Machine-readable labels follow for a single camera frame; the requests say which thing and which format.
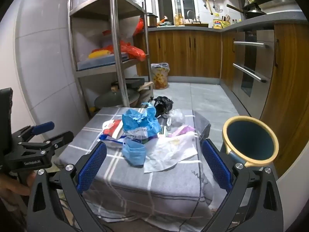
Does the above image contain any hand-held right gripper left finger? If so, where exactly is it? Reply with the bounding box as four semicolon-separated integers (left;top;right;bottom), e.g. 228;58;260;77
26;141;114;232

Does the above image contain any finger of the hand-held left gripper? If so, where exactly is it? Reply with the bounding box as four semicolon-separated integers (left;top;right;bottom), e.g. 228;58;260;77
11;121;55;142
18;130;74;155

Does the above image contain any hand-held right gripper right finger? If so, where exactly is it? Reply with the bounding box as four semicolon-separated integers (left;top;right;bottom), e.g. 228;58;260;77
201;139;284;232

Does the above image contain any blue bucket with yellow rim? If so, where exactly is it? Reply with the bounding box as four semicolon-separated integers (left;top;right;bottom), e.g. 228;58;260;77
222;116;279;168

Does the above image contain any blue face mask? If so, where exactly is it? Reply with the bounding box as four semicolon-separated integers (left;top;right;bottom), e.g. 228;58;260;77
122;138;147;168

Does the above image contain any red and white packet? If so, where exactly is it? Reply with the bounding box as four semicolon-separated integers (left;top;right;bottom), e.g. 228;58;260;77
103;119;124;137

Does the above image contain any white plastic bag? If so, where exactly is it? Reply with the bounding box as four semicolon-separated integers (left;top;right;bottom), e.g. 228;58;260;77
143;132;199;174

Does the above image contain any pink packet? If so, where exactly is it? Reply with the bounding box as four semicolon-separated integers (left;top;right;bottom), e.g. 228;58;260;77
168;124;195;138

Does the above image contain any blue plastic bag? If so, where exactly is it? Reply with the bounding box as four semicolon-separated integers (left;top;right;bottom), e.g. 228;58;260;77
122;103;162;139

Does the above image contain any striped packet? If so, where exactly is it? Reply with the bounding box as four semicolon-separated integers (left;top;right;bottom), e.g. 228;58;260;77
158;126;173;138

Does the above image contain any clear plastic bag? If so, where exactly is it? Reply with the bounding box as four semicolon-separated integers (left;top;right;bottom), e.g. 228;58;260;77
166;109;186;127

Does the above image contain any black plastic bag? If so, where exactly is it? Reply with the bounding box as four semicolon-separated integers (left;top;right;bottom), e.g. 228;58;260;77
153;96;174;119

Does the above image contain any person's left hand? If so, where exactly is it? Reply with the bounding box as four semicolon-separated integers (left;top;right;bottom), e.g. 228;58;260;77
0;171;37;196

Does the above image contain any grey checked tablecloth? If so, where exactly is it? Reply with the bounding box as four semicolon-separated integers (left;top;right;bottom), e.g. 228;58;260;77
53;106;215;232

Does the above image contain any grey storage box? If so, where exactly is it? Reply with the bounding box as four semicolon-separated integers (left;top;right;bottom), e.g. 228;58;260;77
77;53;129;71

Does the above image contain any black flat box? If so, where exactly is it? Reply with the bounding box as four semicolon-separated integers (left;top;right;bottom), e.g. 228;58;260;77
124;77;145;90

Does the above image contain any yellow plastic packet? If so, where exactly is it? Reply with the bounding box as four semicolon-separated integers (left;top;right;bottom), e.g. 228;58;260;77
88;49;110;58

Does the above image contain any steel shelf rack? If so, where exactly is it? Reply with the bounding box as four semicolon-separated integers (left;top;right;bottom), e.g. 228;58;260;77
68;0;155;116

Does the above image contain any floral waste bin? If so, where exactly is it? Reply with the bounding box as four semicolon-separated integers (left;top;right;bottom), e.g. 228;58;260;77
151;63;169;90

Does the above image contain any wooden kitchen cabinet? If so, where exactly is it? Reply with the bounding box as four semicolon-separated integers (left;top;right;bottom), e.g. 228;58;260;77
134;28;236;85
259;24;309;174

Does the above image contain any steel built-in oven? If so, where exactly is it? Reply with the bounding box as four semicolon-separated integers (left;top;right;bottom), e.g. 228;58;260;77
232;29;276;116

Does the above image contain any large orange plastic bag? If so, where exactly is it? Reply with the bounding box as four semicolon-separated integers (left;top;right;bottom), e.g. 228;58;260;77
119;40;146;61

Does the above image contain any small orange plastic bag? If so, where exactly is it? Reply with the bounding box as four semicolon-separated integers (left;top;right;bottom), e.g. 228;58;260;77
134;17;145;36

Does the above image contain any grey kitchen countertop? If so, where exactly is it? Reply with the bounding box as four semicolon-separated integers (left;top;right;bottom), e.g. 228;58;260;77
147;7;309;33

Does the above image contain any black frying pan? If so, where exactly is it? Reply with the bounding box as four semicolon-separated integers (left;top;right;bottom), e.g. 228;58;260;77
226;3;267;18

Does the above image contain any kitchen window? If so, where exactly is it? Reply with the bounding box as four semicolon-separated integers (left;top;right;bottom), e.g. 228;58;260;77
154;0;201;26

